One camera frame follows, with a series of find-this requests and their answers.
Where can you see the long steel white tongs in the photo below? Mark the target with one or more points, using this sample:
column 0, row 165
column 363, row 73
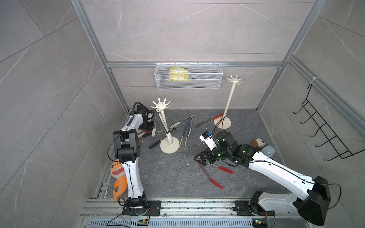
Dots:
column 155, row 124

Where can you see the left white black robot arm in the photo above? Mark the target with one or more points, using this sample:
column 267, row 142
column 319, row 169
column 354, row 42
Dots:
column 127, row 152

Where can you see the yellow packet in basket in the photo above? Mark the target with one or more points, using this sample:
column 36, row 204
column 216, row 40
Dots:
column 178, row 74

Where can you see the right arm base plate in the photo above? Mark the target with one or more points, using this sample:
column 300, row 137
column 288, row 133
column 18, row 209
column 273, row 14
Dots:
column 245, row 208

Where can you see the cream utensil stand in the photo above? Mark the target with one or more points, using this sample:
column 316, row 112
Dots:
column 169, row 144
column 222, row 121

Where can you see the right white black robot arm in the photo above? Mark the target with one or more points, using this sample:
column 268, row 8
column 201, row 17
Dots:
column 308, row 197

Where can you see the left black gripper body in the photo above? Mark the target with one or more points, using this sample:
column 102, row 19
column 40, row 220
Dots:
column 148, row 126

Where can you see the red pink paw tongs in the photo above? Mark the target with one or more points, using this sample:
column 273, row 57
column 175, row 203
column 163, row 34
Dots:
column 141, row 133

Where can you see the orange monster plush toy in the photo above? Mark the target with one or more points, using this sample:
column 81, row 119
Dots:
column 117, row 171

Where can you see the steel tongs with ring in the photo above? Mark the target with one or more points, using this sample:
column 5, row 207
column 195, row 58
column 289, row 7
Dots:
column 177, row 123

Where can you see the black tipped steel tongs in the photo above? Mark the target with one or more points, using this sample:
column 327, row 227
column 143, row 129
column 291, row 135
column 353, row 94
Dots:
column 156, row 143

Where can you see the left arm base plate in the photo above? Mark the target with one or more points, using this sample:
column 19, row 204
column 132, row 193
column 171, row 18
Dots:
column 152, row 208

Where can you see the grey blue dome toy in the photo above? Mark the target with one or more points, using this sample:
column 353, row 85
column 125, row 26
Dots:
column 268, row 150

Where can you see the blue handled cream tongs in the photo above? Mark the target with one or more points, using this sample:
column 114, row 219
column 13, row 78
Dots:
column 185, row 130

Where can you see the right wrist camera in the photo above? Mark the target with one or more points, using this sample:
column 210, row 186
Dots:
column 208, row 139

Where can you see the black wire wall hook rack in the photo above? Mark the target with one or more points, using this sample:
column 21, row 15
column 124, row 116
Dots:
column 322, row 126

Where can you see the red handled steel tongs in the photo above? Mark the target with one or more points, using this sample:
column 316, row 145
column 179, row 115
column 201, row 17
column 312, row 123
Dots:
column 206, row 122

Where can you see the white wire mesh basket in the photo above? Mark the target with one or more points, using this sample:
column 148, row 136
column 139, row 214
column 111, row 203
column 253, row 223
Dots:
column 202, row 76

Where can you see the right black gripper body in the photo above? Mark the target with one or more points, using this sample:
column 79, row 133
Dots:
column 212, row 155

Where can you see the red tipped steel tongs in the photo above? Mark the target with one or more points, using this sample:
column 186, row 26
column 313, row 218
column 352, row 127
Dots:
column 210, row 178

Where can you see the brown white plush toy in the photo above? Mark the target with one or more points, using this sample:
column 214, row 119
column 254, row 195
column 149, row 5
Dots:
column 258, row 143

